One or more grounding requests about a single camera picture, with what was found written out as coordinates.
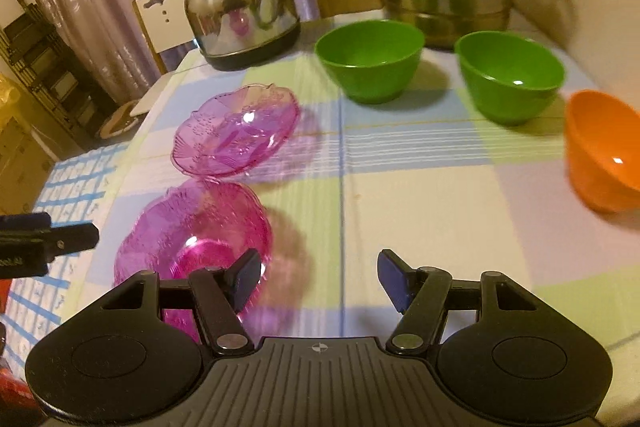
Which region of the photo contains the red object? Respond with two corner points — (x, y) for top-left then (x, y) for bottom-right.
(0, 322), (37, 410)

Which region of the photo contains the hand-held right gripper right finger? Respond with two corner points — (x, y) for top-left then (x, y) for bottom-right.
(377, 249), (541, 355)

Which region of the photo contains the pink glass plate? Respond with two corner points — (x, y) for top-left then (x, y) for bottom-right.
(114, 179), (275, 343)
(171, 83), (302, 180)

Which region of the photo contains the orange plastic bowl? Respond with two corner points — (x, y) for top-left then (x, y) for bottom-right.
(565, 90), (640, 214)

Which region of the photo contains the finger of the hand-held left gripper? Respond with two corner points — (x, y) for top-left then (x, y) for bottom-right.
(46, 222), (99, 258)

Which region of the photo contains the blue checked cloth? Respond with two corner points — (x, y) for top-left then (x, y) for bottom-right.
(7, 142), (132, 325)

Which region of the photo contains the dark metal shelf rack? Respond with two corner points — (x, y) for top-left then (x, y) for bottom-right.
(0, 0), (123, 158)

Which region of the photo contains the green plastic bowl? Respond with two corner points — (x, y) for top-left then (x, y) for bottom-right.
(454, 31), (566, 126)
(315, 20), (426, 104)

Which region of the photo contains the white wooden chair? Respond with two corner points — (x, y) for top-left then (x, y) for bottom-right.
(132, 0), (197, 74)

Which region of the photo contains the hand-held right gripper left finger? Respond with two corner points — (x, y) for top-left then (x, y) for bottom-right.
(100, 249), (264, 355)

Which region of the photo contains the pastel plaid tablecloth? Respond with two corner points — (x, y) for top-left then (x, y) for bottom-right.
(65, 9), (640, 358)

